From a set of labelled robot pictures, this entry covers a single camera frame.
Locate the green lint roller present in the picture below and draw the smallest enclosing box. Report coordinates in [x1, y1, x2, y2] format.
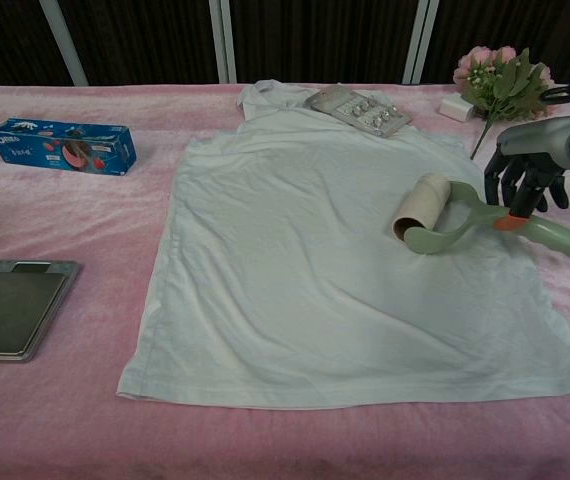
[390, 172, 570, 260]

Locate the slanted white frame post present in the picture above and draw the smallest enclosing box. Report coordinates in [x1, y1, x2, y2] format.
[38, 0, 89, 87]

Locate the blue Oreo cookie box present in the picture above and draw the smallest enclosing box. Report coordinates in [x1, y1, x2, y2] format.
[0, 117, 139, 178]

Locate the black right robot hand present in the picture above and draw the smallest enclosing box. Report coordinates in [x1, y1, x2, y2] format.
[482, 115, 570, 232]

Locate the white t-shirt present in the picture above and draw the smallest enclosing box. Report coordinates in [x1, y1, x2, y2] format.
[116, 78, 570, 409]

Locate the blister card with metal knobs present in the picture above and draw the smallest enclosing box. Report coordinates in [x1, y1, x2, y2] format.
[303, 83, 413, 140]

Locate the grey kitchen scale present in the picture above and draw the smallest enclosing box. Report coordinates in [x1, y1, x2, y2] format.
[0, 259, 81, 364]

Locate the small white box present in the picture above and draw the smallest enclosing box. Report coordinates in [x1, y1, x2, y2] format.
[438, 96, 476, 123]

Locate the dark pleated curtain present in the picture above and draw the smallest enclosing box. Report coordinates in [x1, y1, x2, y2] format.
[0, 0, 570, 87]

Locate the pink plush table cloth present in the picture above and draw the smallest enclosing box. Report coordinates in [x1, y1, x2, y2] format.
[0, 82, 570, 480]

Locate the white double frame post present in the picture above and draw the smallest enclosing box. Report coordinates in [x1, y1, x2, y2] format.
[208, 0, 239, 85]

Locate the pink artificial flower bouquet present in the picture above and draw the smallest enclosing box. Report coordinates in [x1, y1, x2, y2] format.
[452, 45, 569, 161]

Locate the white-grey frame post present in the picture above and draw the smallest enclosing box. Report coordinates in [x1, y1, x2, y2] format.
[401, 0, 439, 85]

